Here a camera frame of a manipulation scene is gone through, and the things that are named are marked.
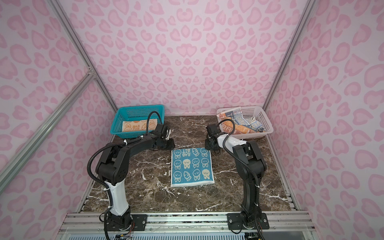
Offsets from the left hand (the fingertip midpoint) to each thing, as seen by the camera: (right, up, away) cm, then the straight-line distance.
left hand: (174, 143), depth 99 cm
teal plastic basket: (-34, +21, +16) cm, 43 cm away
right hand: (+24, -1, +1) cm, 24 cm away
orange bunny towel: (-29, +12, +14) cm, 34 cm away
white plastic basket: (+56, +23, +15) cm, 63 cm away
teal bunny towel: (+11, -14, -6) cm, 19 cm away
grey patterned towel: (+50, +13, +13) cm, 53 cm away
